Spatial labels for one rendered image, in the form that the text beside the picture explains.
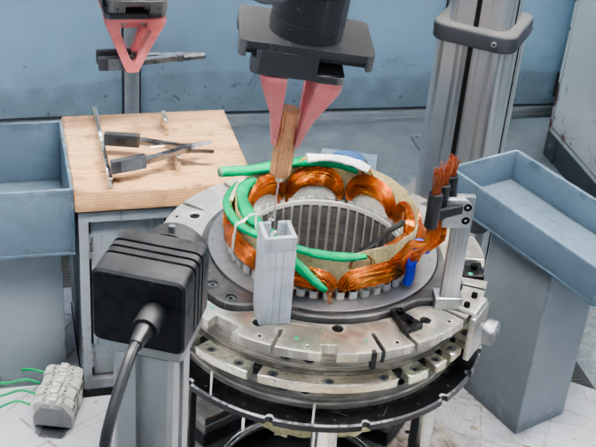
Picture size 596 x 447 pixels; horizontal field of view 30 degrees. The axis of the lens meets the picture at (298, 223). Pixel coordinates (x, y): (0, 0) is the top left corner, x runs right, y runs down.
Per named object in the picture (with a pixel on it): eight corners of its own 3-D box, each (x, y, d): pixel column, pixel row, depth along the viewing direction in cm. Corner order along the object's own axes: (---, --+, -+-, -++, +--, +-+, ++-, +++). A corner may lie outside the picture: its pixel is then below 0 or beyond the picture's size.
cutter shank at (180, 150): (146, 164, 122) (146, 160, 121) (142, 161, 122) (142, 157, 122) (192, 151, 125) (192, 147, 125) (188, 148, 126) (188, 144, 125)
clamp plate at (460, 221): (469, 229, 96) (474, 199, 94) (441, 228, 96) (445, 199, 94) (467, 225, 96) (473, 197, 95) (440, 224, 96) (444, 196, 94)
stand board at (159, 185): (74, 213, 120) (74, 194, 119) (61, 133, 136) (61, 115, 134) (255, 201, 125) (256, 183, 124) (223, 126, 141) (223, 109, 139)
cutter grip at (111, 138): (104, 145, 126) (103, 133, 125) (105, 143, 126) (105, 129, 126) (139, 148, 126) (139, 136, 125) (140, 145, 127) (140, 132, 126)
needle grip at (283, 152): (277, 180, 90) (287, 114, 87) (266, 170, 91) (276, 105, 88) (294, 177, 91) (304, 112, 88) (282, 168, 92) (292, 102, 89)
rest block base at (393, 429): (385, 447, 127) (387, 434, 126) (325, 419, 131) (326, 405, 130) (405, 423, 131) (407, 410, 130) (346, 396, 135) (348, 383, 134)
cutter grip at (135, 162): (112, 175, 120) (112, 162, 119) (109, 171, 121) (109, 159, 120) (146, 168, 122) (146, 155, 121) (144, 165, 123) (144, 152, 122)
